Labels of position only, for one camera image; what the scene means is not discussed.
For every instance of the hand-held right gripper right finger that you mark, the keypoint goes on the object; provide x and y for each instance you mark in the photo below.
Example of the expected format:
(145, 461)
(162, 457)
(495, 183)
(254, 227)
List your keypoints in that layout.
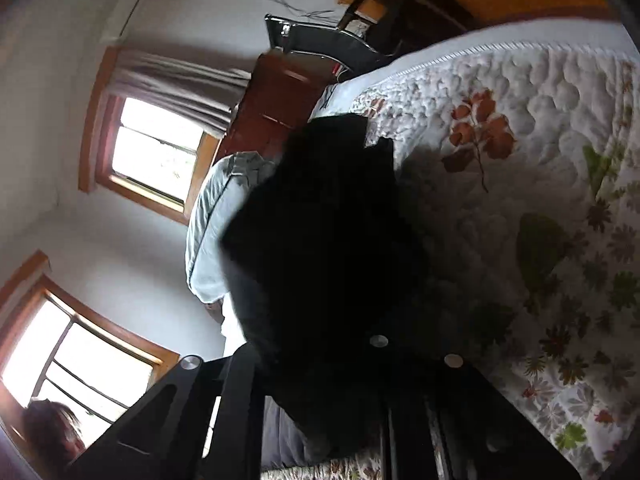
(410, 440)

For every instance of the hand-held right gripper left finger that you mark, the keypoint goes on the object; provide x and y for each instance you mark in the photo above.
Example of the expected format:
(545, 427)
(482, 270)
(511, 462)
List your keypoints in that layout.
(240, 410)

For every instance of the black box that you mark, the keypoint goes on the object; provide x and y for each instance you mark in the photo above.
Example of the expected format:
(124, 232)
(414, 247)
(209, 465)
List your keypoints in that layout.
(425, 15)

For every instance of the grey curtain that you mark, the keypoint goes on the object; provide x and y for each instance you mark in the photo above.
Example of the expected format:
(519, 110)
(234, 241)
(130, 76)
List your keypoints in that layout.
(175, 90)

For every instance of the white air conditioner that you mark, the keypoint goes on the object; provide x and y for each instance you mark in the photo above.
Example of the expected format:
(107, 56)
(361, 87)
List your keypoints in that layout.
(132, 5)

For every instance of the black pants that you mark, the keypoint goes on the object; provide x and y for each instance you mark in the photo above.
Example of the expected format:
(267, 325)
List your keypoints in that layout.
(325, 235)

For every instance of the wooden framed window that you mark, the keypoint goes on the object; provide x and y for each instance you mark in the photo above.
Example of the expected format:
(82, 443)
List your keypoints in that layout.
(150, 145)
(100, 360)

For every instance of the person's head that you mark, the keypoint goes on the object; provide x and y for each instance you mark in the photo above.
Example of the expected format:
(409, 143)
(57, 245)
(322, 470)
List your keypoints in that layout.
(52, 435)

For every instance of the black and red device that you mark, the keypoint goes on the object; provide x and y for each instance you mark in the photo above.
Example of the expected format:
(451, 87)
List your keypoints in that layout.
(337, 69)

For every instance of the black mesh office chair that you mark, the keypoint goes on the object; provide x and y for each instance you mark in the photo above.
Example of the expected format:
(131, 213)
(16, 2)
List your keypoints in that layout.
(320, 40)

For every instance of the folded light blue duvet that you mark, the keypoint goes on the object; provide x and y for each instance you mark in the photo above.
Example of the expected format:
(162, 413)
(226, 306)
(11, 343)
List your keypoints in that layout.
(210, 240)

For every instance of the dark wooden headboard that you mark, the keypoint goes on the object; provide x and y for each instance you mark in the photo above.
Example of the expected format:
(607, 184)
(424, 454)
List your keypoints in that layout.
(270, 95)

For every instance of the floral quilted bedspread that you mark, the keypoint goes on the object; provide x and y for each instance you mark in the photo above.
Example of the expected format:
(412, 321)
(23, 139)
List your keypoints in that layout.
(525, 185)

